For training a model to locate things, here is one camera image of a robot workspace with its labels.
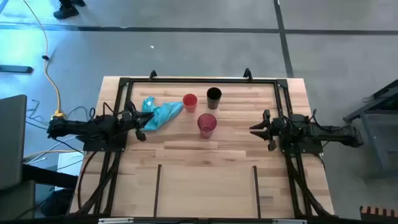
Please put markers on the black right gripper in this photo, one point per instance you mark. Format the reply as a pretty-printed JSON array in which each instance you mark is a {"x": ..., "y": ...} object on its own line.
[{"x": 278, "y": 130}]

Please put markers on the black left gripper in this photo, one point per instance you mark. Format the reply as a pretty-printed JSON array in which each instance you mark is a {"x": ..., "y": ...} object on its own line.
[{"x": 129, "y": 119}]

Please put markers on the small orange cup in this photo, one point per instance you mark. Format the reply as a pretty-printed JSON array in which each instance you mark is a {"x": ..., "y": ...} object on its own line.
[{"x": 190, "y": 101}]

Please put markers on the large dark red cup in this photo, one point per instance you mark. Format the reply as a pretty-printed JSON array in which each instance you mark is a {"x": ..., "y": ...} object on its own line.
[{"x": 206, "y": 124}]

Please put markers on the black cup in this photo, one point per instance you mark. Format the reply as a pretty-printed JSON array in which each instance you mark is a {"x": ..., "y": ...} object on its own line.
[{"x": 214, "y": 99}]

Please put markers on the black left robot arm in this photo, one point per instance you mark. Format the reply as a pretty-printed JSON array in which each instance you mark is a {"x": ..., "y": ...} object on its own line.
[{"x": 93, "y": 126}]

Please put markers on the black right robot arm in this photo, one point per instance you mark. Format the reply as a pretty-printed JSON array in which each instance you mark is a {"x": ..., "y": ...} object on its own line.
[{"x": 335, "y": 133}]

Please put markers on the teal cloth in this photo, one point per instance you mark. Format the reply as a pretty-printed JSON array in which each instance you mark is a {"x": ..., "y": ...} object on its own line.
[{"x": 164, "y": 112}]

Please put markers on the white paper sheet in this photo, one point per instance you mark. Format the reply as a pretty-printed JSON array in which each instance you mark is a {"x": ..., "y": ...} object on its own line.
[{"x": 70, "y": 161}]

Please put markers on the yellow power plug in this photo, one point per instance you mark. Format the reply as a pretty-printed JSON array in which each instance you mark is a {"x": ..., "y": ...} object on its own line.
[{"x": 58, "y": 115}]

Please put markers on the black bag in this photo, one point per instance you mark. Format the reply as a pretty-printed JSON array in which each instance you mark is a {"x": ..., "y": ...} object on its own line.
[{"x": 59, "y": 203}]

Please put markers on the grey metal cart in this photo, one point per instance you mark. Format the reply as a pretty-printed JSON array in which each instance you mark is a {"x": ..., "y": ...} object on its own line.
[{"x": 382, "y": 130}]

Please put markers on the person's black shoe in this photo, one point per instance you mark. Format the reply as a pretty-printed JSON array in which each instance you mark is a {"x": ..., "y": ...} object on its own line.
[{"x": 66, "y": 12}]

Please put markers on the black flat floor bar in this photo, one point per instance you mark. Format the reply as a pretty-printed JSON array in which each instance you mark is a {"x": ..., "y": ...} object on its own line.
[{"x": 15, "y": 69}]

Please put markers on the orange black striped object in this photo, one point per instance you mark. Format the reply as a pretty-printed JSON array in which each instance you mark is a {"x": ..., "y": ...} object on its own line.
[{"x": 377, "y": 212}]

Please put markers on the black frame clamp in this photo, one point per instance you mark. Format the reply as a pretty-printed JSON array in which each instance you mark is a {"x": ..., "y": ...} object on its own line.
[
  {"x": 248, "y": 74},
  {"x": 152, "y": 75}
]

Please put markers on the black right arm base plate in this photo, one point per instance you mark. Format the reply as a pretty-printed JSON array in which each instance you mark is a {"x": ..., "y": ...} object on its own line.
[{"x": 311, "y": 149}]

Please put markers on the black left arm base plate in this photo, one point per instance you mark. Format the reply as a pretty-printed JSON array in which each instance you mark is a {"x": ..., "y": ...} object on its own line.
[{"x": 93, "y": 146}]

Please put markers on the black aluminium table frame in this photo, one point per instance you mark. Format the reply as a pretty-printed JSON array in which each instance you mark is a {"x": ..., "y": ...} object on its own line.
[{"x": 202, "y": 81}]

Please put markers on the white bracket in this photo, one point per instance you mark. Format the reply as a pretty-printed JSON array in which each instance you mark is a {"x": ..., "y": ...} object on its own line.
[
  {"x": 115, "y": 220},
  {"x": 289, "y": 221}
]

